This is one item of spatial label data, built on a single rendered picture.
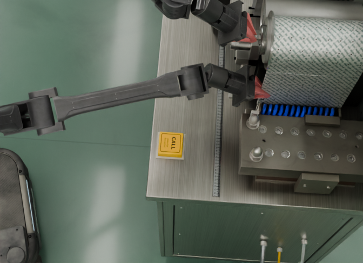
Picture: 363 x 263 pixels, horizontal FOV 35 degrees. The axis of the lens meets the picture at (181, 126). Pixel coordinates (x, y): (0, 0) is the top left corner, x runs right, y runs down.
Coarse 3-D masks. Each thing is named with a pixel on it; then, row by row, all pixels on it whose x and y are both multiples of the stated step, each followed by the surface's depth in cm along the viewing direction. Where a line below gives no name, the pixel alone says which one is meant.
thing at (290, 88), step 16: (272, 80) 151; (288, 80) 151; (304, 80) 150; (320, 80) 150; (336, 80) 149; (352, 80) 149; (272, 96) 159; (288, 96) 159; (304, 96) 158; (320, 96) 158; (336, 96) 157
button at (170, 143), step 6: (162, 132) 170; (168, 132) 171; (162, 138) 170; (168, 138) 170; (174, 138) 170; (180, 138) 170; (162, 144) 169; (168, 144) 169; (174, 144) 169; (180, 144) 169; (162, 150) 168; (168, 150) 168; (174, 150) 168; (180, 150) 168; (168, 156) 169; (174, 156) 169; (180, 156) 169
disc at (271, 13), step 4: (272, 12) 142; (268, 16) 147; (272, 16) 141; (272, 20) 140; (272, 24) 139; (272, 28) 139; (272, 32) 139; (272, 36) 138; (272, 40) 138; (272, 44) 139; (272, 48) 139; (268, 56) 142; (268, 60) 141; (264, 64) 149; (268, 64) 142
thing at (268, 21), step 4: (268, 20) 142; (264, 24) 149; (268, 24) 141; (268, 28) 140; (268, 32) 140; (268, 36) 140; (268, 40) 140; (268, 44) 140; (268, 48) 141; (268, 52) 141; (264, 56) 144; (264, 60) 144
